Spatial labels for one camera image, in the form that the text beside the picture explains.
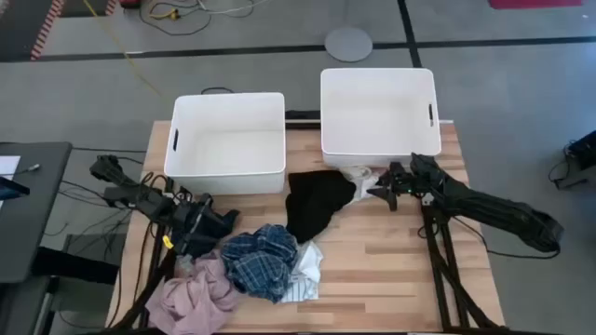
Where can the white striped cloth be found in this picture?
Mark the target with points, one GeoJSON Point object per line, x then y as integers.
{"type": "Point", "coordinates": [309, 260]}

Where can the silver frame bracket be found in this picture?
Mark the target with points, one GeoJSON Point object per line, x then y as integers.
{"type": "Point", "coordinates": [427, 199]}

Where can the red floor mat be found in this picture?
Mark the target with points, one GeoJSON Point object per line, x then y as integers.
{"type": "Point", "coordinates": [535, 4]}

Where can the dark tablet device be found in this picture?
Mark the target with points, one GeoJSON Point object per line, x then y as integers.
{"type": "Point", "coordinates": [11, 188]}

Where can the navy dotted garment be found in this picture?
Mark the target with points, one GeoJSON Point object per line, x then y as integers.
{"type": "Point", "coordinates": [223, 223]}

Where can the black desk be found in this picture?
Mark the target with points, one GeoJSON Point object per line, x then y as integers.
{"type": "Point", "coordinates": [37, 223]}

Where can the white paper sheet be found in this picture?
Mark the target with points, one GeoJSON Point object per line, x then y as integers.
{"type": "Point", "coordinates": [9, 165]}

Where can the pink garment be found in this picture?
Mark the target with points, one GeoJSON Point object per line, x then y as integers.
{"type": "Point", "coordinates": [195, 298]}

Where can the silver pen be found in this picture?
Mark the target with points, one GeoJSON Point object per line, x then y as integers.
{"type": "Point", "coordinates": [33, 166]}

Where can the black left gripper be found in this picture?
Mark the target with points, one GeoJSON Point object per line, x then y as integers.
{"type": "Point", "coordinates": [198, 214]}

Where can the blue plaid shirt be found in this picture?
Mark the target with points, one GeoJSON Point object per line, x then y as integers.
{"type": "Point", "coordinates": [261, 265]}

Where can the white perforated plastic bin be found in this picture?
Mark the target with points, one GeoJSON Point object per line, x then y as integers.
{"type": "Point", "coordinates": [228, 139]}
{"type": "Point", "coordinates": [377, 111]}

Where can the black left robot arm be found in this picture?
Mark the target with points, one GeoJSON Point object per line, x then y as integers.
{"type": "Point", "coordinates": [139, 197]}

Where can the red floor object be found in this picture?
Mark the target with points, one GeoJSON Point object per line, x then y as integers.
{"type": "Point", "coordinates": [130, 3]}

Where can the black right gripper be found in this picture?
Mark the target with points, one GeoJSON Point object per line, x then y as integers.
{"type": "Point", "coordinates": [402, 181]}

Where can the black desk base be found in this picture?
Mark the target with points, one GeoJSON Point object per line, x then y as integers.
{"type": "Point", "coordinates": [74, 267]}

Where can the grey round stand base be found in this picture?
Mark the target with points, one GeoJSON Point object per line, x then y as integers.
{"type": "Point", "coordinates": [348, 44]}

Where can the small pale checked cloth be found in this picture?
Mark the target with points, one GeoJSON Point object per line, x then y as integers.
{"type": "Point", "coordinates": [184, 265]}

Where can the white sock with lettering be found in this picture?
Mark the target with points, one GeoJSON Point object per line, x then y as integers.
{"type": "Point", "coordinates": [358, 173]}

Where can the black garment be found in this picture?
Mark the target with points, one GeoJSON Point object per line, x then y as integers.
{"type": "Point", "coordinates": [316, 200]}

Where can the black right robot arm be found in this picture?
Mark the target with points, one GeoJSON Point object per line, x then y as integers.
{"type": "Point", "coordinates": [489, 209]}

